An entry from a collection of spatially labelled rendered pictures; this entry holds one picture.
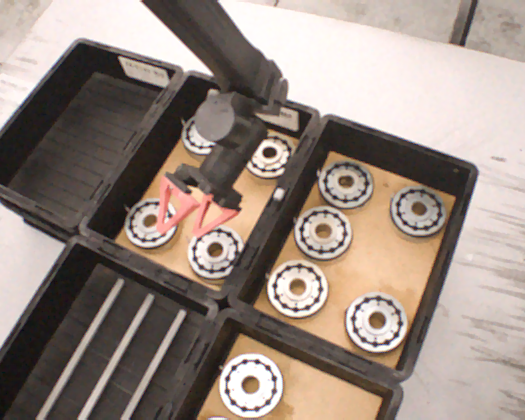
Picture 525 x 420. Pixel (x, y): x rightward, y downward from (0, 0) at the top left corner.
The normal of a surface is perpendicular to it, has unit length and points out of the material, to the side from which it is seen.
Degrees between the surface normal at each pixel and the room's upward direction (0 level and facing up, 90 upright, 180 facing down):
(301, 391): 0
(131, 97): 0
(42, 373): 0
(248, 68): 74
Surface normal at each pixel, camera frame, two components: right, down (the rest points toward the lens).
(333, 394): -0.08, -0.44
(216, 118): -0.36, -0.06
